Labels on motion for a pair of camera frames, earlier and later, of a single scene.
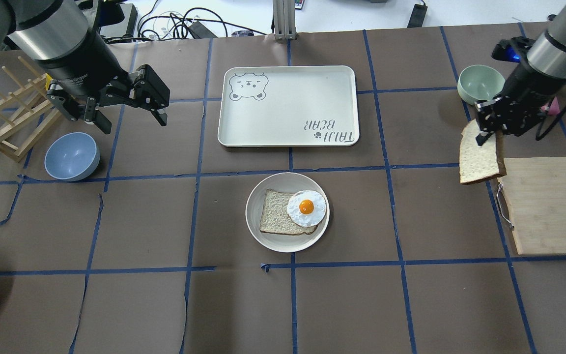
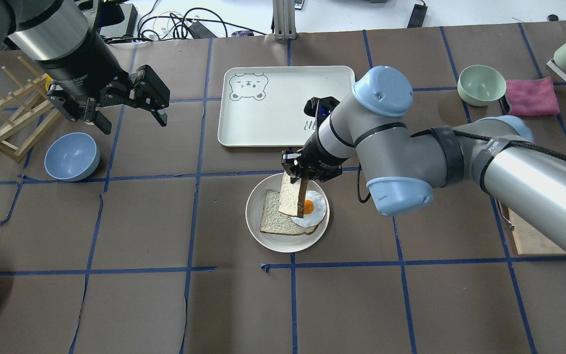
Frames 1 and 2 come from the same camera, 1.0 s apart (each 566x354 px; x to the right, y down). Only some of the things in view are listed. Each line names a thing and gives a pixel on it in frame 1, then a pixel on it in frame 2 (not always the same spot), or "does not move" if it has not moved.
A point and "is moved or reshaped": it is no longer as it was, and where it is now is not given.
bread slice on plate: (274, 216) does not move
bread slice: (477, 162) is moved or reshaped
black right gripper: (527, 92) to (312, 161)
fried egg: (306, 208) does not move
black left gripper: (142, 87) does not move
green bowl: (479, 82) does not move
